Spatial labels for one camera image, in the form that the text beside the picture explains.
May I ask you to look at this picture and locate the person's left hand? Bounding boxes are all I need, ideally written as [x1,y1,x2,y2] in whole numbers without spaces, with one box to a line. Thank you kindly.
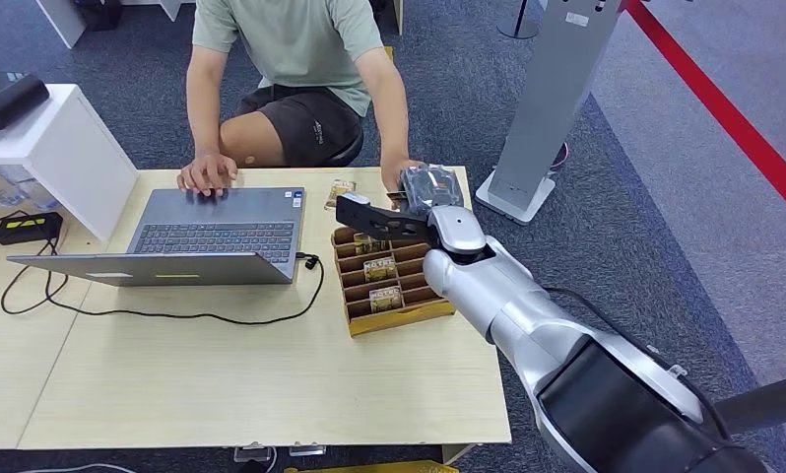
[379,158,426,195]

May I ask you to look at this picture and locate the person's right hand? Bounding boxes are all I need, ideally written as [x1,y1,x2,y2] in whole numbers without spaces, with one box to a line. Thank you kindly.
[175,151,240,199]

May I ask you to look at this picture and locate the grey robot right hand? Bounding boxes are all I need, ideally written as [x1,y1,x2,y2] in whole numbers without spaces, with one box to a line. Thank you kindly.
[399,164,465,218]

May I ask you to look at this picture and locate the brown cardboard card holder box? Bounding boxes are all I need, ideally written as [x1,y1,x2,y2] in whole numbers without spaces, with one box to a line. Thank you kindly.
[330,225,458,339]

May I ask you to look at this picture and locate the person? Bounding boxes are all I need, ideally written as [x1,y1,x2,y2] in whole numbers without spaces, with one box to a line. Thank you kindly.
[175,0,428,199]

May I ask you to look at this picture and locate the black stool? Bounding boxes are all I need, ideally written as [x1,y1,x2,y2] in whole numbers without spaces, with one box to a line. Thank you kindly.
[319,127,366,169]

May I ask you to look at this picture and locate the grey laptop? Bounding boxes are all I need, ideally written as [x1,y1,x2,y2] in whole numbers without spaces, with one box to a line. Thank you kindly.
[6,187,307,289]

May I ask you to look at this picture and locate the white shelf unit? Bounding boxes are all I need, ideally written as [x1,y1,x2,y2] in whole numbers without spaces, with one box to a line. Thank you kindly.
[0,83,140,244]

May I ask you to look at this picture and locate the grey pillar stand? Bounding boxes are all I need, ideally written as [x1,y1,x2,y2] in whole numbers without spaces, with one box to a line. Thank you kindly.
[475,0,629,227]

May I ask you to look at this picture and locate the round black stand base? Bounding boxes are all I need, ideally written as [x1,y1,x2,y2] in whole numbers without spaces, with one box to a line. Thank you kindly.
[496,0,546,39]

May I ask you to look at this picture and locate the black yellow power adapter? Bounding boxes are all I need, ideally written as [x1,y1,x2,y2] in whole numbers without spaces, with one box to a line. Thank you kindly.
[0,211,64,246]

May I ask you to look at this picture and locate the white furniture panel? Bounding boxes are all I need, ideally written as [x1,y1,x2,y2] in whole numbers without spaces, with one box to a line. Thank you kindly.
[35,0,88,49]

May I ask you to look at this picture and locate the black device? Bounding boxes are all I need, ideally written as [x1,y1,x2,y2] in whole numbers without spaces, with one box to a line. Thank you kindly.
[0,70,51,132]

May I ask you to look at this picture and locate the yellow object under table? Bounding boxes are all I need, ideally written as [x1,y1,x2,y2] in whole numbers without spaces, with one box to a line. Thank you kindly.
[282,459,460,473]

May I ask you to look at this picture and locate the red floor tape strip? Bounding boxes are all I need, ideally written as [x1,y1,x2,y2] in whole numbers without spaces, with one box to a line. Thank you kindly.
[626,0,786,231]

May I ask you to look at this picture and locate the dark metal bar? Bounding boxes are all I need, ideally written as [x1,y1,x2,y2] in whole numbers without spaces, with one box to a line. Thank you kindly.
[712,371,786,437]

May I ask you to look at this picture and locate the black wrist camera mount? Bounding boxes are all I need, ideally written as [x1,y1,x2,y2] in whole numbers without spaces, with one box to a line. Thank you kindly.
[334,191,434,247]

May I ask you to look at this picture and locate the black laptop cable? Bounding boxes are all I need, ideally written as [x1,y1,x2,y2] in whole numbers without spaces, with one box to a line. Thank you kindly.
[0,237,326,327]

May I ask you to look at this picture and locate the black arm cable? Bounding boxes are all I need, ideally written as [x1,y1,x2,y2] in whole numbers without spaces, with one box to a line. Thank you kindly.
[541,286,728,434]

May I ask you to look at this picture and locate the white floor cable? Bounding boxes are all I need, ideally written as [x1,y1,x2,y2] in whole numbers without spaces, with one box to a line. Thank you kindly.
[13,462,140,473]

